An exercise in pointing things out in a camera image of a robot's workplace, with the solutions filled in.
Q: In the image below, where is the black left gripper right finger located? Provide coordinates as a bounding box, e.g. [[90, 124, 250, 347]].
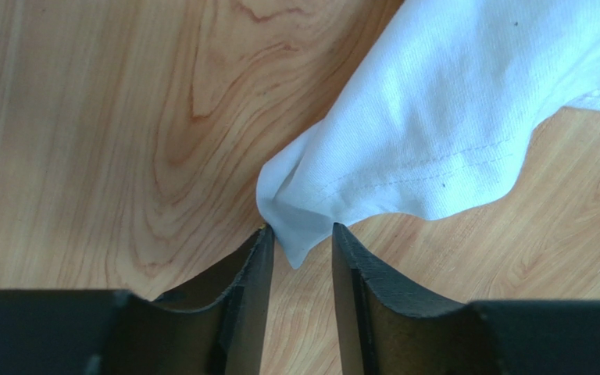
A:
[[332, 223, 600, 374]]

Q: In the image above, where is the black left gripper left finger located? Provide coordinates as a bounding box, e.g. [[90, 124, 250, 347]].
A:
[[0, 225, 274, 374]]

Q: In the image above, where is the white Coca-Cola print t-shirt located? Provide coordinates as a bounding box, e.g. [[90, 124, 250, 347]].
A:
[[256, 1, 600, 268]]

